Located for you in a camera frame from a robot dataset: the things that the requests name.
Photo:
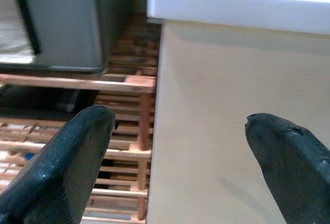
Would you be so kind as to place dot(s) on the wooden slatted rack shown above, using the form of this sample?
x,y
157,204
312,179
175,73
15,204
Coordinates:
x,y
134,85

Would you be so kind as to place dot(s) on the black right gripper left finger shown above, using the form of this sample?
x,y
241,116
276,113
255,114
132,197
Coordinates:
x,y
64,162

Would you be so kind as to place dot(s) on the white fridge door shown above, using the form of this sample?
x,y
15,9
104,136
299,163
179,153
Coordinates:
x,y
10,28

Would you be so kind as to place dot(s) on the grey small fridge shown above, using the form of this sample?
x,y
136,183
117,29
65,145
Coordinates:
x,y
69,20

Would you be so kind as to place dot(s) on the plain cream cabinet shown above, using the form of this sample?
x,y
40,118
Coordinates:
x,y
227,105

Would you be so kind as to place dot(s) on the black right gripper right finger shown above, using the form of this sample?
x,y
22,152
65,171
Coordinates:
x,y
291,167

